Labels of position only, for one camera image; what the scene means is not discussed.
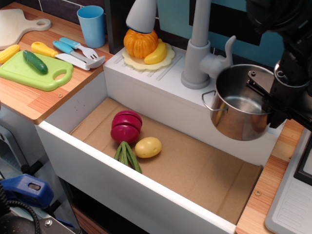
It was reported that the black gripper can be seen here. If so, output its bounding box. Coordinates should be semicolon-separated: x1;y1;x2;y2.
246;61;312;129

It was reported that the stainless steel pot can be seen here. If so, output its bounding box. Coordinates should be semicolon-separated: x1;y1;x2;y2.
202;64;273;141

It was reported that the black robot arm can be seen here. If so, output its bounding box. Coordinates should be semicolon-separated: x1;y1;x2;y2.
246;0;312;130

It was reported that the white toy sink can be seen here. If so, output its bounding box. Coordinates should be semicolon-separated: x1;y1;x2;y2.
37;49;282;234

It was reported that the grey toy faucet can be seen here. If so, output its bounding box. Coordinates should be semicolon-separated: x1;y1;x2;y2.
125;0;237;90

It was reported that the brown cardboard sheet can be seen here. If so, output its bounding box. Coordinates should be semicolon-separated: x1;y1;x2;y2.
70;97;263;225

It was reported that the grey toy stove top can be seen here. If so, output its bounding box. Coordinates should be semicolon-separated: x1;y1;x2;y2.
265;129;312;234

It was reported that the wooden countertop right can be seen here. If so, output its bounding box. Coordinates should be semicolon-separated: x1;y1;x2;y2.
235;120;304;234

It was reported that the wooden countertop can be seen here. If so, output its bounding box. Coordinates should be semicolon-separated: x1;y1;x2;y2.
0;1;103;124
235;120;304;234

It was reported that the yellow toy banana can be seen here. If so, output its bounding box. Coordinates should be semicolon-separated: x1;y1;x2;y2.
144;39;167;64

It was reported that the yellow toy potato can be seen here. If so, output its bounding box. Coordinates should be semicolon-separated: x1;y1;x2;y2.
135;137;162;158

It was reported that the cream scalloped toy plate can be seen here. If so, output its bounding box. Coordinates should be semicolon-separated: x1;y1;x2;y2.
122;43;175;70

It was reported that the orange toy pumpkin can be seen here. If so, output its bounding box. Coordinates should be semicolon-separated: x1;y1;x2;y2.
123;29;158;59

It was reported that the purple toy beet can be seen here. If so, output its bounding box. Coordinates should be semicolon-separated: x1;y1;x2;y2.
110;110;142;173

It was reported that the blue plastic cup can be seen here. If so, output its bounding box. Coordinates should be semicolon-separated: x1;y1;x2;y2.
77;5;106;48

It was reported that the green toy cucumber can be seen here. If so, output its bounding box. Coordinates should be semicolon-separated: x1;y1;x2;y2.
22;50;48;75

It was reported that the wooden countertop left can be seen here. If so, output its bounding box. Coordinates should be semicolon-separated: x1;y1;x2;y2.
0;1;103;124

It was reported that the green plastic cutting board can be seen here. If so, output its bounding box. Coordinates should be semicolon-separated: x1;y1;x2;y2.
0;51;74;91

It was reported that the blue clamp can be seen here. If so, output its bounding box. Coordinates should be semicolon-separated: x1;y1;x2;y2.
0;174;54;209

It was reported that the wooden cutting board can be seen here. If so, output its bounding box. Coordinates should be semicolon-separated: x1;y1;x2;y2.
0;9;52;50

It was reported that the yellow toy corn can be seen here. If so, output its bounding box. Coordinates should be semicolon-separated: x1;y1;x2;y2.
0;44;20;64

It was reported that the blue handled toy spatula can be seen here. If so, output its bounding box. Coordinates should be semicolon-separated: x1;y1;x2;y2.
53;41;105;69

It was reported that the blue handled toy fork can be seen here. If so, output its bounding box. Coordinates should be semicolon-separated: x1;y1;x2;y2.
59;37;98;59

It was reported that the yellow handled toy knife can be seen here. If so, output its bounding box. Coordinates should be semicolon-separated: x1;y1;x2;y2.
31;42;90;71

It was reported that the black braided cable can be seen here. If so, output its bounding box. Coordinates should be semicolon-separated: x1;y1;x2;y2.
0;180;41;234

